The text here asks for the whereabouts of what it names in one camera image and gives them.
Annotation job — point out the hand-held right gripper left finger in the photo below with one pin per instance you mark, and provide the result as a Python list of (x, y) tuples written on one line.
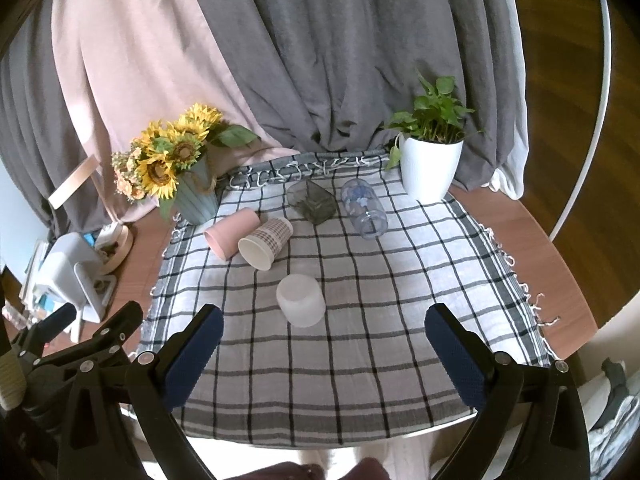
[(192, 360)]

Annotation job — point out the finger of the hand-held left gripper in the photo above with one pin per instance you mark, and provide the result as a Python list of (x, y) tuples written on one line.
[(55, 322), (107, 332)]

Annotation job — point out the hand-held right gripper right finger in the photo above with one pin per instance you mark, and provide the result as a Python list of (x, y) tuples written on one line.
[(460, 360)]

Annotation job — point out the frosted white cup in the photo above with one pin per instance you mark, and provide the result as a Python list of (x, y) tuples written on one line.
[(300, 302)]

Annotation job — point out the pink cup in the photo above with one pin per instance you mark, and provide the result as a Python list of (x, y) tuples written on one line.
[(230, 235)]

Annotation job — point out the checked paper cup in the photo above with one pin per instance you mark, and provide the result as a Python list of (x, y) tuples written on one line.
[(265, 246)]

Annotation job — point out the clear blue floral cup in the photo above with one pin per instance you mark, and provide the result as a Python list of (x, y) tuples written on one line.
[(364, 207)]

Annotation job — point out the dark glass cup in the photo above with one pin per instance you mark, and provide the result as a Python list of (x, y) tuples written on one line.
[(314, 202)]

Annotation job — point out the white desk appliance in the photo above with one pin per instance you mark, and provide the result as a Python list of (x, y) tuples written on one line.
[(65, 270)]

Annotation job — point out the round wooden box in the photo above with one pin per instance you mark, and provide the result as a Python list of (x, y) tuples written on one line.
[(120, 245)]

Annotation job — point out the checked grey white tablecloth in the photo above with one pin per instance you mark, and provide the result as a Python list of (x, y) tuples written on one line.
[(350, 370)]

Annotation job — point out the blue-green ribbed vase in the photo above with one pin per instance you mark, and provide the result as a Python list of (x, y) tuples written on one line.
[(196, 200)]

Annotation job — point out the grey crumpled cloth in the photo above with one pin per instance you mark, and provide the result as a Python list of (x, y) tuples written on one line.
[(615, 410)]

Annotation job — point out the grey curtain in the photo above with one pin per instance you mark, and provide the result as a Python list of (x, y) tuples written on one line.
[(340, 50), (30, 160)]

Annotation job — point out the sunflower bouquet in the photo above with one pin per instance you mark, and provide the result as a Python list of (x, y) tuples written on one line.
[(165, 155)]

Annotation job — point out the white ribbed plant pot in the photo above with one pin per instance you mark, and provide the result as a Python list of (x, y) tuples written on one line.
[(430, 170)]

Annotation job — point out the white curtain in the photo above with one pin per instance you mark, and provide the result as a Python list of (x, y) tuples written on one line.
[(515, 135)]

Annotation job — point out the green leafy plant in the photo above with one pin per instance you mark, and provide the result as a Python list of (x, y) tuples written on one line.
[(432, 110)]

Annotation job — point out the pink curtain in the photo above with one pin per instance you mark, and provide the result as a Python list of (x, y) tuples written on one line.
[(140, 60)]

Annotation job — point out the white hoop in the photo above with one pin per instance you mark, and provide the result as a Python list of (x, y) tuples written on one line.
[(602, 85)]

